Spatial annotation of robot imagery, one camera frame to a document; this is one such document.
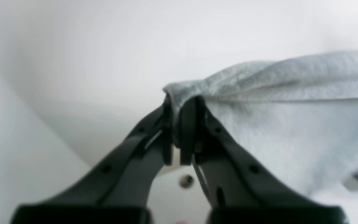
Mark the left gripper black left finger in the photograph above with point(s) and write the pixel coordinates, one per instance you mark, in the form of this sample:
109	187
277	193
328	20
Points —
116	190

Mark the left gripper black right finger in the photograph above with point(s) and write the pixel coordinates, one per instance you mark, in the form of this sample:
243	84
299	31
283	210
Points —
238	187

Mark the grey t-shirt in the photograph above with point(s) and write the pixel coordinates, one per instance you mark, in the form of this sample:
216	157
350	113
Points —
298	117

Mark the right table cable grommet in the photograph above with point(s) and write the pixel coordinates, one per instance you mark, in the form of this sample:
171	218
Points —
186	181

